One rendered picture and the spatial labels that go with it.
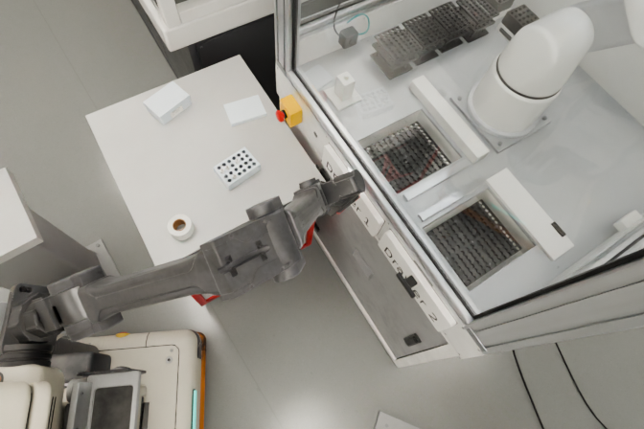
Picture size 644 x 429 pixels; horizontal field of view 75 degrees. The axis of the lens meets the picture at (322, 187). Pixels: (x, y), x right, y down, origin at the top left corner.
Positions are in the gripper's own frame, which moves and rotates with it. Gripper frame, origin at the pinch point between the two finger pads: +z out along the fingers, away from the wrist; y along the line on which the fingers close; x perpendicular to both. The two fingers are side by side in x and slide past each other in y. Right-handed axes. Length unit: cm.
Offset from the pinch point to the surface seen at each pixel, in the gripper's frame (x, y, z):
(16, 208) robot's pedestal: 52, -78, -36
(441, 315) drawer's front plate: -38.6, 1.1, 2.8
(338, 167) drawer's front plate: 10.1, 1.5, 2.0
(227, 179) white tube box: 28.5, -28.7, -4.6
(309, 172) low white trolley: 19.6, -11.1, 13.0
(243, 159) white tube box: 33.1, -23.1, 1.1
